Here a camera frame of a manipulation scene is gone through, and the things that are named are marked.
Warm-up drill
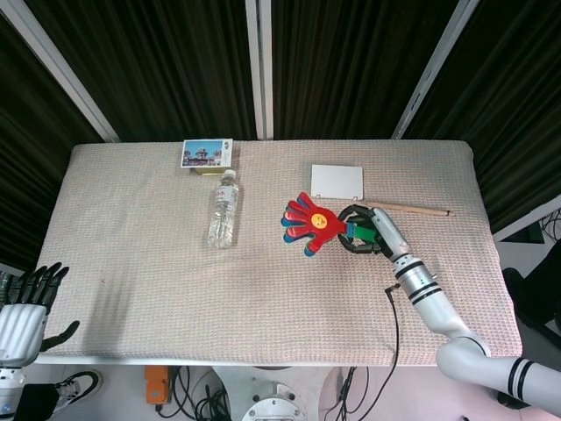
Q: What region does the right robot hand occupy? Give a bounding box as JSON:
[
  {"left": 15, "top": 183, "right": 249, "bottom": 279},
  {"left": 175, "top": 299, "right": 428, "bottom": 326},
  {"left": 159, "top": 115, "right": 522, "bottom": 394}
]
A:
[{"left": 336, "top": 203, "right": 411, "bottom": 264}]

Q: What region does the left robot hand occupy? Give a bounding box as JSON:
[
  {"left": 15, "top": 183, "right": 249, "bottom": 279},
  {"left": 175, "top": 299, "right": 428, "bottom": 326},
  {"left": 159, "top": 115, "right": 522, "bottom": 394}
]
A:
[{"left": 0, "top": 262, "right": 81, "bottom": 366}]

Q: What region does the red hand clapper green handle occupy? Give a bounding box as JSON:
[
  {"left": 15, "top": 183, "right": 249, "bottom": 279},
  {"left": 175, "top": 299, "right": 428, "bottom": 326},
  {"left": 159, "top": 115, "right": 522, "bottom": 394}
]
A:
[{"left": 280, "top": 191, "right": 378, "bottom": 258}]

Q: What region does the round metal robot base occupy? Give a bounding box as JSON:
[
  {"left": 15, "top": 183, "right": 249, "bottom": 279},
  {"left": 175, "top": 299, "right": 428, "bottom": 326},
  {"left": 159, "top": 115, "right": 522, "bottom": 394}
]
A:
[{"left": 209, "top": 366, "right": 334, "bottom": 421}]

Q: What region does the orange device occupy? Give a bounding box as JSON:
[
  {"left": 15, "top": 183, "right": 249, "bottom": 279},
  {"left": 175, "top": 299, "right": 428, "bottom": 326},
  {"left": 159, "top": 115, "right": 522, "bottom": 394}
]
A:
[{"left": 145, "top": 366, "right": 171, "bottom": 404}]

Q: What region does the wooden stick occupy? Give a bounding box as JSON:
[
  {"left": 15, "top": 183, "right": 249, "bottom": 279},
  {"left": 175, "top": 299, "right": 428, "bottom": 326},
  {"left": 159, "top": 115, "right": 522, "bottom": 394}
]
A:
[{"left": 366, "top": 200, "right": 456, "bottom": 218}]

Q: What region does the white flat board with clips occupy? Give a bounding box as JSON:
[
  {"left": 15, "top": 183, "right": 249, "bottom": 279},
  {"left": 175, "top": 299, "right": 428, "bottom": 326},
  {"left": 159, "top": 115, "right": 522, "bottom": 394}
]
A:
[{"left": 309, "top": 163, "right": 365, "bottom": 202}]

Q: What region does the black and white sneaker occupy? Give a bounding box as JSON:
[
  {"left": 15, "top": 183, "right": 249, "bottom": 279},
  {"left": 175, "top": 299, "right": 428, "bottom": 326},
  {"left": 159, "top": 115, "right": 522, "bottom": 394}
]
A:
[{"left": 52, "top": 370, "right": 104, "bottom": 416}]

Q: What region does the black chair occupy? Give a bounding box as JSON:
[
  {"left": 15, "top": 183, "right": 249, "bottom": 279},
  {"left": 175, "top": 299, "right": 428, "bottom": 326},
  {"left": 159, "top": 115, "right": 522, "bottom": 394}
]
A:
[{"left": 501, "top": 239, "right": 561, "bottom": 352}]

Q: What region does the clear plastic water bottle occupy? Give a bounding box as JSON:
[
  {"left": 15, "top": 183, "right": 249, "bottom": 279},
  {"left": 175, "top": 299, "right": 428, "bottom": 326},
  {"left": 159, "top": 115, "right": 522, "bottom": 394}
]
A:
[{"left": 207, "top": 168, "right": 240, "bottom": 250}]

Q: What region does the beige waffle tablecloth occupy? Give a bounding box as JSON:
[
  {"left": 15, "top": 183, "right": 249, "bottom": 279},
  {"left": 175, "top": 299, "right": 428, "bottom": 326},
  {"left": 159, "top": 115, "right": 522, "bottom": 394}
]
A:
[{"left": 37, "top": 139, "right": 525, "bottom": 367}]

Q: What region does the picture postcard box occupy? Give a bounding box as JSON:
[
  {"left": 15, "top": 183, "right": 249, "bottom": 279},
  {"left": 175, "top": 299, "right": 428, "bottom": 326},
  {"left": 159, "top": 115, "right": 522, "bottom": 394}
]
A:
[{"left": 180, "top": 138, "right": 234, "bottom": 169}]

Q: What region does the black curtain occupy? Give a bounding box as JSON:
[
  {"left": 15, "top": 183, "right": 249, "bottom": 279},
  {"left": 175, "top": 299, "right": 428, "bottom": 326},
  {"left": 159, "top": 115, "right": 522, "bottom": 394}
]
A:
[{"left": 0, "top": 0, "right": 561, "bottom": 268}]

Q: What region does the white frame post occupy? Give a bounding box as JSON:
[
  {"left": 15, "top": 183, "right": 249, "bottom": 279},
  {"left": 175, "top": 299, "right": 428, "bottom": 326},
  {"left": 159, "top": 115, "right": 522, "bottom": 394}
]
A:
[
  {"left": 391, "top": 0, "right": 483, "bottom": 140},
  {"left": 0, "top": 0, "right": 120, "bottom": 144},
  {"left": 245, "top": 0, "right": 275, "bottom": 140}
]

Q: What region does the black cable bundle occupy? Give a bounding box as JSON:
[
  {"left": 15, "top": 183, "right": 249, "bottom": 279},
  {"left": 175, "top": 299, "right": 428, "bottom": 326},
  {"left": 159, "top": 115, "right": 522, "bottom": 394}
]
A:
[{"left": 155, "top": 366, "right": 230, "bottom": 421}]

